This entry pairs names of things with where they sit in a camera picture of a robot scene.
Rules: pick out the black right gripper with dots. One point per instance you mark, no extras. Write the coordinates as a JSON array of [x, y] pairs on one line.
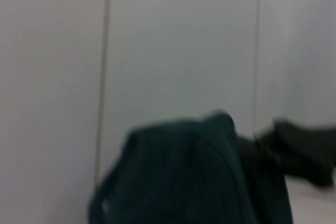
[[307, 150]]

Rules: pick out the dark blue fabric bag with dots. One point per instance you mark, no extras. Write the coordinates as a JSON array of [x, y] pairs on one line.
[[170, 176]]

